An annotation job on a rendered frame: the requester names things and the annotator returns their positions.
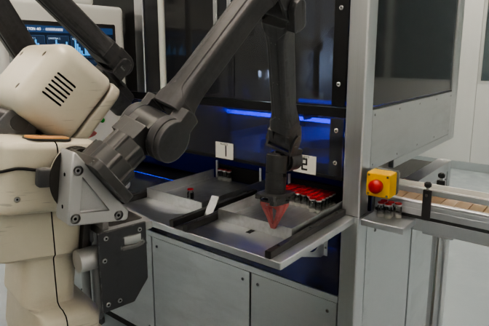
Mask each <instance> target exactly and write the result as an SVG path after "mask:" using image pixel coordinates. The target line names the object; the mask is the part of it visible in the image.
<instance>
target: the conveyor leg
mask: <svg viewBox="0 0 489 326"><path fill-rule="evenodd" d="M422 234H427V235H431V236H432V253H431V262H430V271H429V289H428V298H427V307H426V325H425V326H442V321H443V313H444V305H445V288H446V280H447V271H448V256H449V247H450V240H454V239H452V238H449V237H445V236H440V235H436V234H430V233H426V232H423V231H422Z"/></svg>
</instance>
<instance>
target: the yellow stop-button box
mask: <svg viewBox="0 0 489 326"><path fill-rule="evenodd" d="M375 179H376V180H380V182H382V184H383V190H382V192H380V193H378V194H373V193H371V192H370V190H369V188H368V184H369V182H370V181H372V180H375ZM398 188H399V170H390V169H386V168H380V167H376V168H375V169H373V170H370V171H368V172H367V188H366V194H367V195H369V196H376V197H380V198H384V199H390V198H392V197H393V196H394V195H397V194H398Z"/></svg>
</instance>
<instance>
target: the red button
mask: <svg viewBox="0 0 489 326"><path fill-rule="evenodd" d="M368 188H369V190H370V192H371V193H373V194H378V193H380V192H382V190H383V184H382V182H380V180H376V179H375V180H372V181H370V182H369V184H368Z"/></svg>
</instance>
